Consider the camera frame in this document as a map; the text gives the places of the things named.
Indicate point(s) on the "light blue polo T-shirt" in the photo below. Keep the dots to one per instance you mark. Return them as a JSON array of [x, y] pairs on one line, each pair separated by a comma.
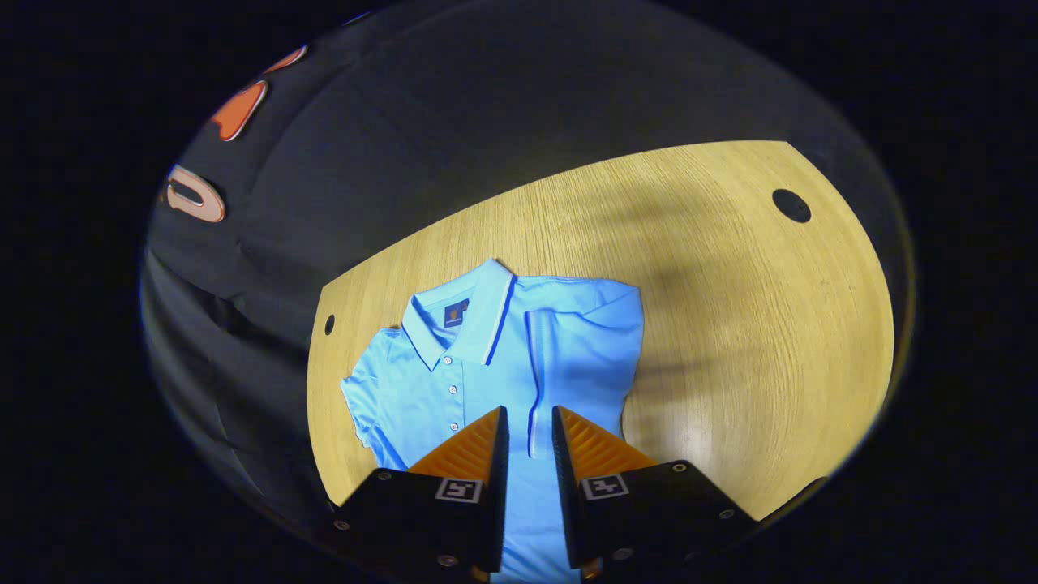
[[486, 381]]

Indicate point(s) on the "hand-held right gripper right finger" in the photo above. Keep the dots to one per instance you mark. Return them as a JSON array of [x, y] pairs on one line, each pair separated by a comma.
[[566, 487]]

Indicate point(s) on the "black backdrop cloth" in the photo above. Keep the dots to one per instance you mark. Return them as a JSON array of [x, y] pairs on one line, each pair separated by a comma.
[[405, 122]]

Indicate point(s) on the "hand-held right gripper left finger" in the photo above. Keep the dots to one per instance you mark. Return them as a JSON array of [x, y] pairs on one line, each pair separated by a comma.
[[495, 487]]

